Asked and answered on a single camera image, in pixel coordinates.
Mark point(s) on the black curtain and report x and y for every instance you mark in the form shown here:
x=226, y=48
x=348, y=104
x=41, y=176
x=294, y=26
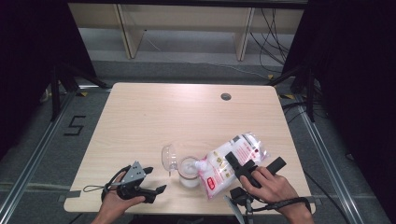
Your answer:
x=358, y=77
x=28, y=62

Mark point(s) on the person's left hand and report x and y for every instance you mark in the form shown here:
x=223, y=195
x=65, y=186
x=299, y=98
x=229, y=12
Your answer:
x=115, y=203

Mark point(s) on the yellow black tape piece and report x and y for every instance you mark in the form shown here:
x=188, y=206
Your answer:
x=82, y=93
x=287, y=96

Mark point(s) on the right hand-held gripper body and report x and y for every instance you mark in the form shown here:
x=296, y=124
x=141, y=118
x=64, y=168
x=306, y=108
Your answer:
x=241, y=195

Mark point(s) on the grey tape strip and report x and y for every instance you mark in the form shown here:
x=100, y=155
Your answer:
x=70, y=195
x=313, y=200

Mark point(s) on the black metal stand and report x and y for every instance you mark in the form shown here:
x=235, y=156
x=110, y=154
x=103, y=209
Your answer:
x=309, y=93
x=56, y=93

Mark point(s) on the aluminium floor rail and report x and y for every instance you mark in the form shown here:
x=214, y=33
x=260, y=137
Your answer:
x=34, y=158
x=323, y=158

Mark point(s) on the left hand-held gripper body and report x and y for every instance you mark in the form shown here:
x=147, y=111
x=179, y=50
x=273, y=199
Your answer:
x=134, y=186

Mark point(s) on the white powder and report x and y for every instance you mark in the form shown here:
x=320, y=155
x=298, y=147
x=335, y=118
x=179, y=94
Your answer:
x=189, y=169

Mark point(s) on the clear bag with red print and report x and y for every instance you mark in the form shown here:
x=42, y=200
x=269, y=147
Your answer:
x=221, y=174

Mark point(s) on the grey table grommet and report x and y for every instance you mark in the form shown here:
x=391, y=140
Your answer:
x=226, y=96

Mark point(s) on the light wooden shelf unit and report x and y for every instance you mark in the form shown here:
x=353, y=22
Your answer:
x=186, y=17

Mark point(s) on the person's right hand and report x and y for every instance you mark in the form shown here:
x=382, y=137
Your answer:
x=274, y=189

